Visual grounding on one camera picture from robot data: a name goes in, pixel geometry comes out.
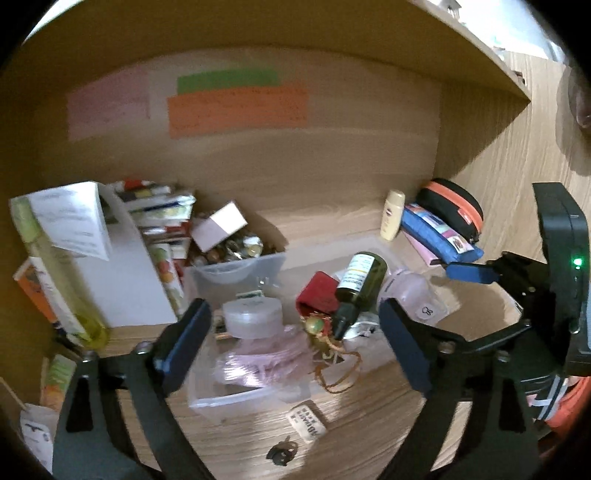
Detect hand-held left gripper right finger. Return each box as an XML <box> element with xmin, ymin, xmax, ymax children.
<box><xmin>379</xmin><ymin>298</ymin><xmax>555</xmax><ymax>480</ymax></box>

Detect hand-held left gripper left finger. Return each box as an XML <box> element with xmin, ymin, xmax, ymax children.
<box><xmin>52</xmin><ymin>298</ymin><xmax>218</xmax><ymax>480</ymax></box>

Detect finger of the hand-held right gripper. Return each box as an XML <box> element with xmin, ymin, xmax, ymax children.
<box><xmin>445</xmin><ymin>251</ymin><xmax>555</xmax><ymax>320</ymax></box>

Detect white round jar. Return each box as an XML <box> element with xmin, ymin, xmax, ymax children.
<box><xmin>223</xmin><ymin>298</ymin><xmax>284</xmax><ymax>337</ymax></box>

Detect dark green glass bottle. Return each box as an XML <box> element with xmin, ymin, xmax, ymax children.
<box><xmin>330</xmin><ymin>251</ymin><xmax>389</xmax><ymax>341</ymax></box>

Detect red felt pouch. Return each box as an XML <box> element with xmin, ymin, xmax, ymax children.
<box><xmin>295</xmin><ymin>271</ymin><xmax>343</xmax><ymax>320</ymax></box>

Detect clear plastic storage box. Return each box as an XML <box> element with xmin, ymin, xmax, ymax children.
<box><xmin>186</xmin><ymin>235</ymin><xmax>462</xmax><ymax>423</ymax></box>

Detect wooden desktop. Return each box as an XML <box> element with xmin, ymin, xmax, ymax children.
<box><xmin>99</xmin><ymin>203</ymin><xmax>555</xmax><ymax>480</ymax></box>

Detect pink notebook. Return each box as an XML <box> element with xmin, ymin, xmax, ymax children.
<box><xmin>410</xmin><ymin>234</ymin><xmax>446</xmax><ymax>268</ymax></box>

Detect blue fabric pouch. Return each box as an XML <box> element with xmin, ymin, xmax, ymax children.
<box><xmin>401</xmin><ymin>203</ymin><xmax>485</xmax><ymax>267</ymax></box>

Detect clear plastic bottle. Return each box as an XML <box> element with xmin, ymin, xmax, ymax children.
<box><xmin>379</xmin><ymin>269</ymin><xmax>450</xmax><ymax>327</ymax></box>

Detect black and orange zipper case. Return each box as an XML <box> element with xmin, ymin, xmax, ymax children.
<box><xmin>416</xmin><ymin>179</ymin><xmax>484</xmax><ymax>244</ymax></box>

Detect pink zipper pouch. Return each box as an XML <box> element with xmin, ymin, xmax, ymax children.
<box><xmin>216</xmin><ymin>325</ymin><xmax>315</xmax><ymax>395</ymax></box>

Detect tall white carton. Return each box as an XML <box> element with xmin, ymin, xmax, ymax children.
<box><xmin>95</xmin><ymin>185</ymin><xmax>179</xmax><ymax>327</ymax></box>

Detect small clear container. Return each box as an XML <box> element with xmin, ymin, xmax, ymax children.
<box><xmin>185</xmin><ymin>233</ymin><xmax>288</xmax><ymax>288</ymax></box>

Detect yellow lotion tube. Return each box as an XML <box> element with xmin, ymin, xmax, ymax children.
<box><xmin>379</xmin><ymin>189</ymin><xmax>406</xmax><ymax>241</ymax></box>

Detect stack of snack packets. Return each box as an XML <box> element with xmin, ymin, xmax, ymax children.
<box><xmin>115</xmin><ymin>178</ymin><xmax>198</xmax><ymax>320</ymax></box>

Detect orange cloth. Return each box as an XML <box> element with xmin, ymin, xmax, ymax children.
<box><xmin>545</xmin><ymin>374</ymin><xmax>591</xmax><ymax>437</ymax></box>

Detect small white cube box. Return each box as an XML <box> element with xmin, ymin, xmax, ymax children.
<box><xmin>190</xmin><ymin>200</ymin><xmax>249</xmax><ymax>253</ymax></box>

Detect white printed tag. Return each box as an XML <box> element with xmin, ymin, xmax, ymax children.
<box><xmin>286</xmin><ymin>401</ymin><xmax>328</xmax><ymax>445</ymax></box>

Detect green and orange packet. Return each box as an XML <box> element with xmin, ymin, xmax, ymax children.
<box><xmin>39</xmin><ymin>353</ymin><xmax>78</xmax><ymax>412</ymax></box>

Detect small black clip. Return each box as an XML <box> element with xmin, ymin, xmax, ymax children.
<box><xmin>266</xmin><ymin>436</ymin><xmax>299</xmax><ymax>465</ymax></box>

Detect orange box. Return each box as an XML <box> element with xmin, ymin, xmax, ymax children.
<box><xmin>13</xmin><ymin>256</ymin><xmax>62</xmax><ymax>325</ymax></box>

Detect white paper leaflet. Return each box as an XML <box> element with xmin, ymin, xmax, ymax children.
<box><xmin>30</xmin><ymin>181</ymin><xmax>112</xmax><ymax>262</ymax></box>

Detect white card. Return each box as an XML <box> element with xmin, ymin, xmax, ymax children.
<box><xmin>19</xmin><ymin>404</ymin><xmax>59</xmax><ymax>472</ymax></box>

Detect wooden shelf board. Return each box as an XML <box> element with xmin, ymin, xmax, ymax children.
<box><xmin>406</xmin><ymin>0</ymin><xmax>533</xmax><ymax>103</ymax></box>

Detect orange paper note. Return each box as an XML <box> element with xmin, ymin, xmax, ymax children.
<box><xmin>167</xmin><ymin>85</ymin><xmax>309</xmax><ymax>138</ymax></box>

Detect pink paper note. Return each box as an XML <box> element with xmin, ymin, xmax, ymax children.
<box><xmin>67</xmin><ymin>69</ymin><xmax>151</xmax><ymax>140</ymax></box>

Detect green paper note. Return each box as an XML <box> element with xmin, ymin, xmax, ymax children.
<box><xmin>177</xmin><ymin>68</ymin><xmax>280</xmax><ymax>96</ymax></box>

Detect white drawstring bag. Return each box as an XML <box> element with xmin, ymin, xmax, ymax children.
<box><xmin>344</xmin><ymin>314</ymin><xmax>389</xmax><ymax>357</ymax></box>

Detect gold cord ornament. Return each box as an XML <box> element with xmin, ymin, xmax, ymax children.
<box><xmin>301</xmin><ymin>311</ymin><xmax>364</xmax><ymax>394</ymax></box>

